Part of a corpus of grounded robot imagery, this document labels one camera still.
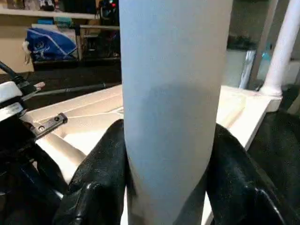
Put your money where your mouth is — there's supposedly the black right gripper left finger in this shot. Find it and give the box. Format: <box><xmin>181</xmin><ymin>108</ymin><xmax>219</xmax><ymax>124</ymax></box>
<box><xmin>52</xmin><ymin>119</ymin><xmax>130</xmax><ymax>225</ymax></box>

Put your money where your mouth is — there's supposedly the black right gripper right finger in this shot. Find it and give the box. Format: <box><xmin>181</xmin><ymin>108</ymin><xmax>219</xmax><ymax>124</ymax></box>
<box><xmin>206</xmin><ymin>124</ymin><xmax>300</xmax><ymax>225</ymax></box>

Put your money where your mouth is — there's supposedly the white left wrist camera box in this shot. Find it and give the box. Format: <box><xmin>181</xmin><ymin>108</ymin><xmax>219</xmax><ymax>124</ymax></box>
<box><xmin>0</xmin><ymin>82</ymin><xmax>25</xmax><ymax>123</ymax></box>

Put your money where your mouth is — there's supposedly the black mat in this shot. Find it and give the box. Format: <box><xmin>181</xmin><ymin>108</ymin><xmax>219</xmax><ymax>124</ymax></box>
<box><xmin>0</xmin><ymin>66</ymin><xmax>300</xmax><ymax>225</ymax></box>

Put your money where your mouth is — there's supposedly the blue shopping bag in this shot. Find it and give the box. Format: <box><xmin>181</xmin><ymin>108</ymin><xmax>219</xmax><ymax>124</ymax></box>
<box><xmin>22</xmin><ymin>26</ymin><xmax>78</xmax><ymax>62</ymax></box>

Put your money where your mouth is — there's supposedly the white plastic table top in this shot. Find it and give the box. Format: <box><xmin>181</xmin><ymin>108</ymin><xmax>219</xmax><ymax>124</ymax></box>
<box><xmin>21</xmin><ymin>84</ymin><xmax>283</xmax><ymax>225</ymax></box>

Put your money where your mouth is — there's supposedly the white plastic table leg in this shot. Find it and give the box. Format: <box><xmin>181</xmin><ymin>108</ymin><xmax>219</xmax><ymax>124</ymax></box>
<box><xmin>259</xmin><ymin>0</ymin><xmax>300</xmax><ymax>98</ymax></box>
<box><xmin>118</xmin><ymin>0</ymin><xmax>234</xmax><ymax>225</ymax></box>

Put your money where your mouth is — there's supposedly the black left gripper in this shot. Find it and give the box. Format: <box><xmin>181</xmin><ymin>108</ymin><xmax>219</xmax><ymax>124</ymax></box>
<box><xmin>0</xmin><ymin>112</ymin><xmax>69</xmax><ymax>193</ymax></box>

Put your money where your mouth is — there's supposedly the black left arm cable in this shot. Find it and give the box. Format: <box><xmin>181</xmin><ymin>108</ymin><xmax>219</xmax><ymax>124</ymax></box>
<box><xmin>0</xmin><ymin>61</ymin><xmax>45</xmax><ymax>94</ymax></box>

